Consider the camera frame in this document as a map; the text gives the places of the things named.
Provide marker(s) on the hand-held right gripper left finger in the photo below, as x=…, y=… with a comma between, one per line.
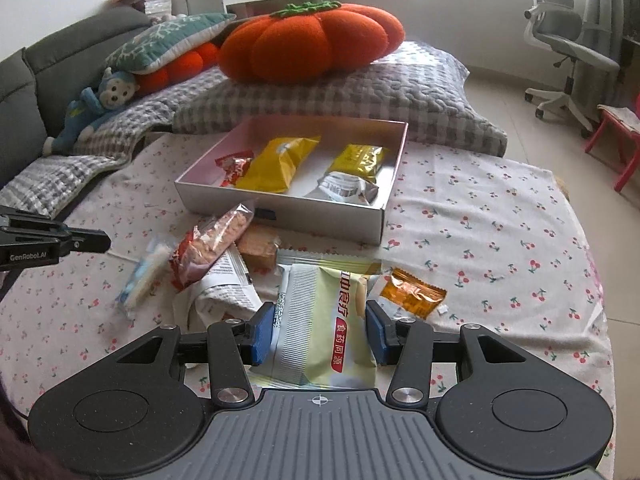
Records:
x=262, y=335

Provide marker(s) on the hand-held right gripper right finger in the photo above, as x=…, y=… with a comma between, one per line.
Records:
x=376, y=335

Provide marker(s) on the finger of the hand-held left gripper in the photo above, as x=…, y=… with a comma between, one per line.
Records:
x=90, y=241

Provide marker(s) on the orange foil snack packet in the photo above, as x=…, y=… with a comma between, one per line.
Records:
x=410, y=294

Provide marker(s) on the pale green snack packet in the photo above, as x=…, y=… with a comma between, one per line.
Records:
x=320, y=330

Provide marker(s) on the white blue candy packet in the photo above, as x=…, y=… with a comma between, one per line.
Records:
x=142, y=280

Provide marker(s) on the brown cracker packet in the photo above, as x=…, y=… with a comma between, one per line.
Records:
x=257, y=250

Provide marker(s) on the clear red biscuit packet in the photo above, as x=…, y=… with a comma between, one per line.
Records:
x=215, y=242

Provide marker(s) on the white grey snack packet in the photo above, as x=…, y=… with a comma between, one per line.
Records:
x=345, y=189

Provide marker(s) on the small red snack packet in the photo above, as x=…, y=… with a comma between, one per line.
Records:
x=234, y=167

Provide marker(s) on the yellow snack packet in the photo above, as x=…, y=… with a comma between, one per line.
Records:
x=357, y=160
x=280, y=162

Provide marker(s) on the pink cardboard box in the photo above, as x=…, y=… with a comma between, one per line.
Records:
x=300, y=130

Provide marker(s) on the grey checked blanket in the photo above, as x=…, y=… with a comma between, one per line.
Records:
x=100, y=135

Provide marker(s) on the blue monkey plush toy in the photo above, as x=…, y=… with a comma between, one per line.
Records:
x=117, y=92

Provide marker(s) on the cherry print cloth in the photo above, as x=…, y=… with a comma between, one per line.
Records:
x=500, y=240

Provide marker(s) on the grey sofa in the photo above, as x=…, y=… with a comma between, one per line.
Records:
x=30, y=90

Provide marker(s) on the person's maroon clothing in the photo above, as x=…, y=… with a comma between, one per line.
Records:
x=15, y=445

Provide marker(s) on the small orange plush pillow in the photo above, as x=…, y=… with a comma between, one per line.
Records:
x=185, y=62

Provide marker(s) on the green patterned cushion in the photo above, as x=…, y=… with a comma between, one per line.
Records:
x=160, y=40

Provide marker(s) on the grey checked quilted pillow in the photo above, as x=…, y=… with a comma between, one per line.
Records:
x=425, y=95

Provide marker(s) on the large orange pumpkin plush pillow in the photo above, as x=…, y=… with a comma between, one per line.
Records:
x=300, y=45

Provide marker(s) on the pink plastic chair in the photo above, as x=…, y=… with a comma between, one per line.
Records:
x=597, y=132

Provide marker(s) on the folded cloth on chair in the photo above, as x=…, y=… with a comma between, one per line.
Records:
x=622, y=114

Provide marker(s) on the grey office chair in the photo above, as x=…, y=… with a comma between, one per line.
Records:
x=570, y=45

